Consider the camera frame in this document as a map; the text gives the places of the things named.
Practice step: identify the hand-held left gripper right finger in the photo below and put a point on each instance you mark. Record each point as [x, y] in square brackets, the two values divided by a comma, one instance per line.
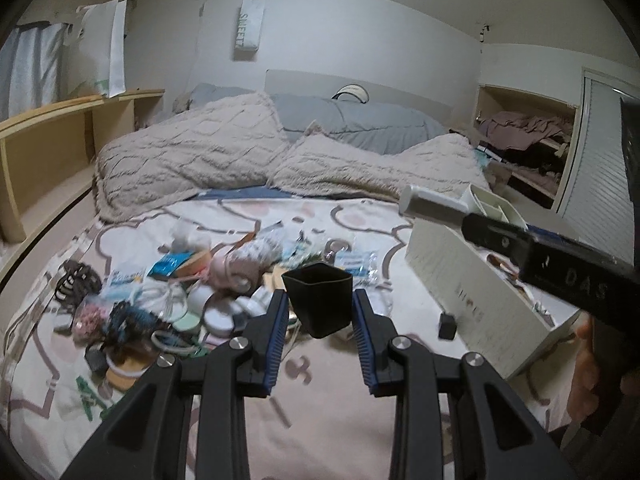
[363, 340]

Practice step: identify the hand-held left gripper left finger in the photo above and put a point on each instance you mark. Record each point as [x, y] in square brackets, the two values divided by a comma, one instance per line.
[279, 332]

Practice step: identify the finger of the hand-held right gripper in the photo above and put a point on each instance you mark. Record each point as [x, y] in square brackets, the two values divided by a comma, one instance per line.
[495, 237]

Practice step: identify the black plastic cup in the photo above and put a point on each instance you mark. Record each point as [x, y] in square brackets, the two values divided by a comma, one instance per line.
[320, 300]

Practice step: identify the white cardboard box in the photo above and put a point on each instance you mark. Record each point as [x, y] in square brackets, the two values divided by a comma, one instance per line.
[475, 300]

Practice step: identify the small black box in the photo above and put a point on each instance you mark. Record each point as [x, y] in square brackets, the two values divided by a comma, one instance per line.
[447, 326]

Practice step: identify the dark crochet flower coaster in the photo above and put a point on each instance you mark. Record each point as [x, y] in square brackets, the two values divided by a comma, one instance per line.
[132, 322]

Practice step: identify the person's right hand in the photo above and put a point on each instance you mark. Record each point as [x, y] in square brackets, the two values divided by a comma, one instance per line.
[582, 360]

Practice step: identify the white round jar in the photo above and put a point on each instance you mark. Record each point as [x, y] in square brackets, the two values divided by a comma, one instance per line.
[218, 317]

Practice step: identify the clear storage bin with clutter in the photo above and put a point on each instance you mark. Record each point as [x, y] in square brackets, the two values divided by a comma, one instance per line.
[492, 170]

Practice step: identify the pink knitted pouch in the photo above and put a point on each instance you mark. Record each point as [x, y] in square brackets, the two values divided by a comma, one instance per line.
[240, 267]

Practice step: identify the clear blue packet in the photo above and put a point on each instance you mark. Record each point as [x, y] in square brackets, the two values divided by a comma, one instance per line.
[356, 262]

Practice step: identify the printed blanket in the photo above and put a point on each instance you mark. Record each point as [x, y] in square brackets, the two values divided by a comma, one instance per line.
[320, 410]

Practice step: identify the green round compact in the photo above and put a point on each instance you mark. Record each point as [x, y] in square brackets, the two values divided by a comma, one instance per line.
[187, 321]

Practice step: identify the tan wooden piece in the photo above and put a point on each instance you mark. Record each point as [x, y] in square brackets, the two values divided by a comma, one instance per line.
[195, 262]

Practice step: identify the pile of pink clothes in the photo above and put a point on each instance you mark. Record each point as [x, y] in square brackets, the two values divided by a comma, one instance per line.
[525, 127]

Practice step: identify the white shutter door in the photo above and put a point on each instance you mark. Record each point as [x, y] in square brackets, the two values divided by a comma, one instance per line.
[595, 160]

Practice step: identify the blue card packet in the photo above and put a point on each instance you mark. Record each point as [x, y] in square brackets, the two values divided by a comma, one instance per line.
[167, 265]

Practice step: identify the beige fuzzy blanket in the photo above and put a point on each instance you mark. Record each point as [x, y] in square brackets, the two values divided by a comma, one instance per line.
[370, 170]

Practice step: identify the round wooden disc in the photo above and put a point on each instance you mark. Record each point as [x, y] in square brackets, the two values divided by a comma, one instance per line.
[131, 367]

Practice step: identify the grey headboard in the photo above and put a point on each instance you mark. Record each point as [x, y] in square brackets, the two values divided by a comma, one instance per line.
[400, 90]

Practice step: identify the grey pillow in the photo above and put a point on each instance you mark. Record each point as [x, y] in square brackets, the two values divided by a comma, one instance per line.
[215, 95]
[360, 120]

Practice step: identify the bag of pink beads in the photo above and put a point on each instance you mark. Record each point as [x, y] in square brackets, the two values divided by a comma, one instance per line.
[91, 320]

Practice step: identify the green plastic clip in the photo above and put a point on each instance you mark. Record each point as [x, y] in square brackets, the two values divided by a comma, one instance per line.
[92, 397]

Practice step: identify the beige knit blanket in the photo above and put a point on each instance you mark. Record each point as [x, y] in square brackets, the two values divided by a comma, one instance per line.
[190, 155]

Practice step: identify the black and white cap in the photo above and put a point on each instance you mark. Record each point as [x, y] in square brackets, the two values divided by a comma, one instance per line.
[350, 92]

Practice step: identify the white hanging fabric bag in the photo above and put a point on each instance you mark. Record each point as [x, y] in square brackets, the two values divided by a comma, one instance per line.
[248, 30]

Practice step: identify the wooden shelf unit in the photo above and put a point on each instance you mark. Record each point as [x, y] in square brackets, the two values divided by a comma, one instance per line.
[50, 125]

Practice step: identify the white paper bag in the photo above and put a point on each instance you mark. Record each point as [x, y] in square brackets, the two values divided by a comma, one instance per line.
[100, 50]

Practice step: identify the grey hanging cloth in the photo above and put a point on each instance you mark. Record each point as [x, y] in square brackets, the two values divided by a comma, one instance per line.
[30, 70]

